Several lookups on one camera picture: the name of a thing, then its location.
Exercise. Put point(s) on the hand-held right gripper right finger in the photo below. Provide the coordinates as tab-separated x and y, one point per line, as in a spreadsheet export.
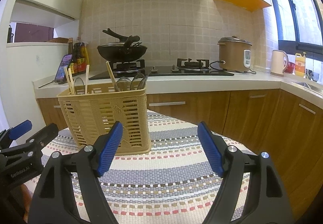
210	148

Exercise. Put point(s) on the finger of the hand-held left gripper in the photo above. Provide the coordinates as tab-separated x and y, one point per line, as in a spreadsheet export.
20	128
44	134

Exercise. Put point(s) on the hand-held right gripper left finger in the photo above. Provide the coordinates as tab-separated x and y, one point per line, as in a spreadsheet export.
109	148

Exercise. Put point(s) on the beige plastic utensil basket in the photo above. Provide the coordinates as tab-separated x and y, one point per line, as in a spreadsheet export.
106	118

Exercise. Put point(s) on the cream chopstick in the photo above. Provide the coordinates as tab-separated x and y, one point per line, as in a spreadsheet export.
67	78
72	82
86	77

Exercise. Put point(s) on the metal spoon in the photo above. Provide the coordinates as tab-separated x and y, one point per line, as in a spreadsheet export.
145	79
137	80
123	83
78	85

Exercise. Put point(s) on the tan chopstick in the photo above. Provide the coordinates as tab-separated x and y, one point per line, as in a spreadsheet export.
111	75

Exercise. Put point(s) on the dark slim stick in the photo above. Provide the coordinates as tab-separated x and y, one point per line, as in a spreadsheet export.
46	84

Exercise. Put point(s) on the brown phone stand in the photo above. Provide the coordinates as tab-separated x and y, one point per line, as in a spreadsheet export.
60	82

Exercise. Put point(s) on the striped woven mat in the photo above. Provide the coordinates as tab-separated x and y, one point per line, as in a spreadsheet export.
161	176

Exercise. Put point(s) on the smartphone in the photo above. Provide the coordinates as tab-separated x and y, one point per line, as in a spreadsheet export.
63	67

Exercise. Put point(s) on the yellow label oil bottle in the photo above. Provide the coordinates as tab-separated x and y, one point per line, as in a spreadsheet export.
78	57

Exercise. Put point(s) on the dark soy sauce bottle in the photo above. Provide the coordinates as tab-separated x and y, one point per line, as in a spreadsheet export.
70	49

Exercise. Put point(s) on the black glass gas stove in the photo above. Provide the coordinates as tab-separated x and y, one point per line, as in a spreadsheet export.
164	72

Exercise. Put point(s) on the black wok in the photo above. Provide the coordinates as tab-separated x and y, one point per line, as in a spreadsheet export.
121	54

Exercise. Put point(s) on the wicker basket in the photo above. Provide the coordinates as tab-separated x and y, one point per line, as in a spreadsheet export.
58	39

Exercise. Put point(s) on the brown rice cooker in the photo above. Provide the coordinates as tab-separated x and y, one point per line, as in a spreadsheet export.
233	54

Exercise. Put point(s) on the cream electric kettle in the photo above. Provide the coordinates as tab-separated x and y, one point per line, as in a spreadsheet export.
277	62

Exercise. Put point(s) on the steel sink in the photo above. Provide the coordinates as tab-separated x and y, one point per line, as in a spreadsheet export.
307	85

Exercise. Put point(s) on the yellow detergent bottle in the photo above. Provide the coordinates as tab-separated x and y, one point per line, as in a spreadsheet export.
300	65

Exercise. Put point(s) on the dark framed window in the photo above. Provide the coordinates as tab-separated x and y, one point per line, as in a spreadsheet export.
297	6

